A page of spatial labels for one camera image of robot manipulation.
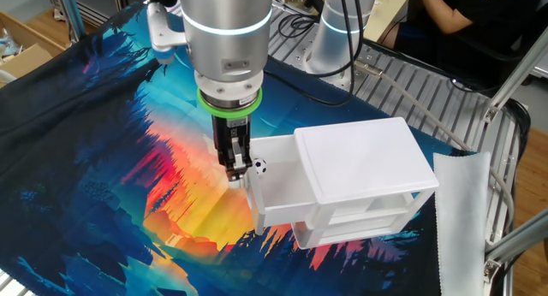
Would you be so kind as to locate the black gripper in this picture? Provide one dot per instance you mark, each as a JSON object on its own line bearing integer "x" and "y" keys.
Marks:
{"x": 229, "y": 131}

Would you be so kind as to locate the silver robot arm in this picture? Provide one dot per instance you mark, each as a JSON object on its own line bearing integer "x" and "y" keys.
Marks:
{"x": 227, "y": 43}

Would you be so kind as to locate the white plastic drawer cabinet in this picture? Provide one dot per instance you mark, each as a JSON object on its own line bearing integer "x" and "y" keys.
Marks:
{"x": 364, "y": 159}

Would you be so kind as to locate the colourful forest print cloth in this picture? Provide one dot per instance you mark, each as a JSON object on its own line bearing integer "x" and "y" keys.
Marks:
{"x": 85, "y": 159}

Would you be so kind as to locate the beige wooden desk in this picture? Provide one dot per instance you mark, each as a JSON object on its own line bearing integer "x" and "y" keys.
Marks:
{"x": 385, "y": 22}

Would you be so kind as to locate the cardboard box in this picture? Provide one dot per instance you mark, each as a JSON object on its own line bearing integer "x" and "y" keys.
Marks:
{"x": 25, "y": 58}

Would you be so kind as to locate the plain white cloth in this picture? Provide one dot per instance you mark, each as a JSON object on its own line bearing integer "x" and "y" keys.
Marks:
{"x": 462, "y": 223}

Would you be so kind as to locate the seated person in black shirt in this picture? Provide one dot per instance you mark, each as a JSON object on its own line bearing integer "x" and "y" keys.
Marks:
{"x": 492, "y": 9}

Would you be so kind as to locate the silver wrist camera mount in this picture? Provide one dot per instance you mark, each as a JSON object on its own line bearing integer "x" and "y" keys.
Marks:
{"x": 164, "y": 31}

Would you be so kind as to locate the aluminium frame with blue post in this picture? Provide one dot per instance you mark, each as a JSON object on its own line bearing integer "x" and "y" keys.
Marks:
{"x": 70, "y": 9}

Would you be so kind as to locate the slanted aluminium frame strut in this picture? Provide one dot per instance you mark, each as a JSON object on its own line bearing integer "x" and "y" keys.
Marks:
{"x": 514, "y": 78}

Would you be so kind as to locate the aluminium frame strut with bracket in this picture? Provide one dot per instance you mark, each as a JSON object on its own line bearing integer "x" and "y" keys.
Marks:
{"x": 514, "y": 242}

